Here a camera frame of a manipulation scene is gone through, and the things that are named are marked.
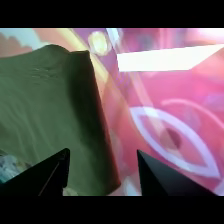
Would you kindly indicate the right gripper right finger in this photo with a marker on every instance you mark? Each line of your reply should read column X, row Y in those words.
column 160, row 180

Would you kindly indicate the olive green garment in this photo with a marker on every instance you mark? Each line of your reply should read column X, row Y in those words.
column 46, row 113

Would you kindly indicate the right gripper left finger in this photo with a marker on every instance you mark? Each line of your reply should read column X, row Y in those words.
column 46, row 176

